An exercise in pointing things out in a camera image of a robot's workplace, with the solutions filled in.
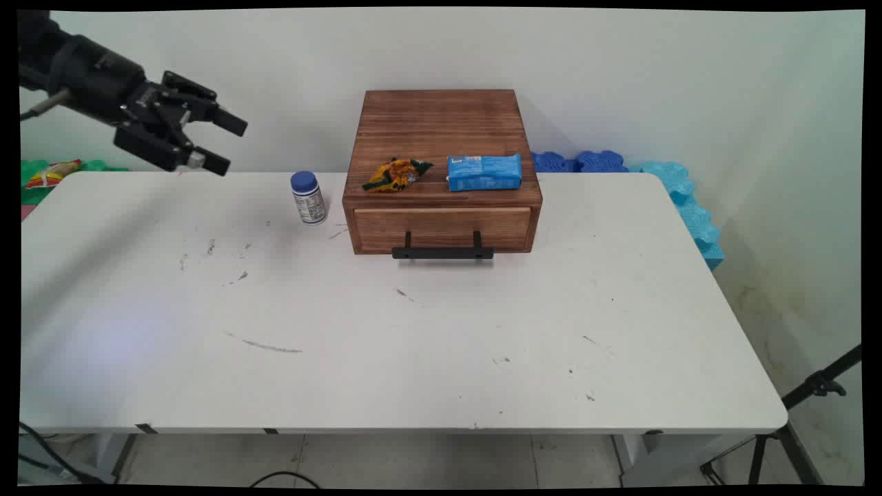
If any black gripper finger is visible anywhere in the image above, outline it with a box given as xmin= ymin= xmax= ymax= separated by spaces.
xmin=113 ymin=123 xmax=232 ymax=178
xmin=161 ymin=70 xmax=248 ymax=137

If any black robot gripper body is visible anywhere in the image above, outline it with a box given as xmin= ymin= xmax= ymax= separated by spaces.
xmin=47 ymin=32 xmax=178 ymax=130

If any black metal drawer handle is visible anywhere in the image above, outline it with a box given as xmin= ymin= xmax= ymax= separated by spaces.
xmin=391 ymin=231 xmax=495 ymax=261

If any red yellow snack bag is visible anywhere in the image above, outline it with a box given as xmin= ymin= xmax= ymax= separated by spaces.
xmin=25 ymin=159 xmax=84 ymax=189

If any green foam mat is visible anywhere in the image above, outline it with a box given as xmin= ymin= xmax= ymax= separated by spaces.
xmin=21 ymin=159 xmax=129 ymax=206

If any white bottle with blue cap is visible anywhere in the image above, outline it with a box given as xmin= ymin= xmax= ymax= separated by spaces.
xmin=290 ymin=171 xmax=328 ymax=226

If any yellow green snack packet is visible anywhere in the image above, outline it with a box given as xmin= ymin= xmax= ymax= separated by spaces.
xmin=362 ymin=157 xmax=435 ymax=194

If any brown wooden drawer cabinet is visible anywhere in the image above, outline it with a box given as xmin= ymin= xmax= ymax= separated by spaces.
xmin=342 ymin=89 xmax=544 ymax=256

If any blue biscuit packet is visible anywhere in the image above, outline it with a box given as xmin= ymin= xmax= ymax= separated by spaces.
xmin=447 ymin=154 xmax=523 ymax=193

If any dark blue foam mat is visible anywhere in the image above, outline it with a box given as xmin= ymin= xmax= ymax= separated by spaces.
xmin=530 ymin=149 xmax=630 ymax=174

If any light blue foam mat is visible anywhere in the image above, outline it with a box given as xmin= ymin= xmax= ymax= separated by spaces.
xmin=627 ymin=161 xmax=726 ymax=271

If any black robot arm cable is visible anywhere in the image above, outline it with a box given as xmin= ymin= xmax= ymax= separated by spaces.
xmin=20 ymin=88 xmax=71 ymax=122

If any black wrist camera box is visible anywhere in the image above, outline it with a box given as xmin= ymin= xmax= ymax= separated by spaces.
xmin=17 ymin=10 xmax=70 ymax=92

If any black cable with connector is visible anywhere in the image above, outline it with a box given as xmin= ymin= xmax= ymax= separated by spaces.
xmin=19 ymin=421 xmax=105 ymax=484

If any black looped floor cable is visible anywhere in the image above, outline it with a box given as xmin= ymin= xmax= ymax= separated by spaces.
xmin=247 ymin=471 xmax=322 ymax=489

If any black camera tripod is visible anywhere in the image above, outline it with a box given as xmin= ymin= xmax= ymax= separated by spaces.
xmin=699 ymin=344 xmax=863 ymax=487

